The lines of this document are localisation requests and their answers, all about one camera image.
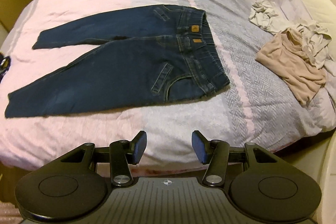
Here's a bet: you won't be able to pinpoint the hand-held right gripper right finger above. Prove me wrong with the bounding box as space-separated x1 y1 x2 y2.
192 130 279 186

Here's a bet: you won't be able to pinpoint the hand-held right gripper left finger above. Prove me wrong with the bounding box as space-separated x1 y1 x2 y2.
60 130 147 186

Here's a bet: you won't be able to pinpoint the dark blue jeans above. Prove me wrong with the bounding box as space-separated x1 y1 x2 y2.
5 4 231 119

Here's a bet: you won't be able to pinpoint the pink and grey striped blanket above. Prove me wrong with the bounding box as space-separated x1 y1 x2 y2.
0 0 336 172

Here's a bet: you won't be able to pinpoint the beige shirt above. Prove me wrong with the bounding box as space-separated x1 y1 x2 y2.
255 28 327 106

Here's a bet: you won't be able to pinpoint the light grey crumpled garment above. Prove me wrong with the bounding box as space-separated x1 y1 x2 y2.
249 0 332 69

